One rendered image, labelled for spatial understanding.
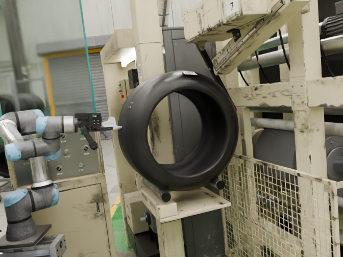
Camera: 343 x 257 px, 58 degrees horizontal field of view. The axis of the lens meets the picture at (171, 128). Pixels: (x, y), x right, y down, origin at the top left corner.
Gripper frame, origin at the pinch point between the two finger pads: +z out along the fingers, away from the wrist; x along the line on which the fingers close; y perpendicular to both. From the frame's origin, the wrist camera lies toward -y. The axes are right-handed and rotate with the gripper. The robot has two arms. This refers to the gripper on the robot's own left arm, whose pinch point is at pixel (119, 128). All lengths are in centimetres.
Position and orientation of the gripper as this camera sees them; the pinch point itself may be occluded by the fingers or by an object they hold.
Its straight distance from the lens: 146.3
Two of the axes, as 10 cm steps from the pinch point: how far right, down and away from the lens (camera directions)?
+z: 9.5, -0.2, 3.2
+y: 0.0, -10.0, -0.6
